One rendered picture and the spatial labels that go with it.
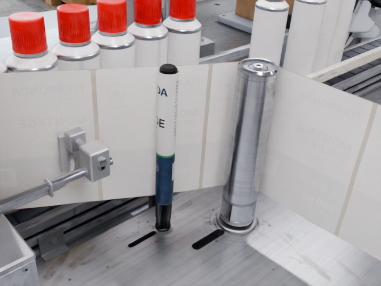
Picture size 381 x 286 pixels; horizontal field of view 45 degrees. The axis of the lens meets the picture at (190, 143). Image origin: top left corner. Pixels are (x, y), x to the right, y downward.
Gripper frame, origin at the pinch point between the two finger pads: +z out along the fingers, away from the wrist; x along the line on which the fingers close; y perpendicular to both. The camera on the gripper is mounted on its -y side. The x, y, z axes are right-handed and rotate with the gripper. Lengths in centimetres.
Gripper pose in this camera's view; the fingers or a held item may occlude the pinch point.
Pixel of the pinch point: (342, 40)
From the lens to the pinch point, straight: 97.5
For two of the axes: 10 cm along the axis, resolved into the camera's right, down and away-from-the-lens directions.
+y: 6.7, 4.2, -6.1
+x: 6.1, 1.5, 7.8
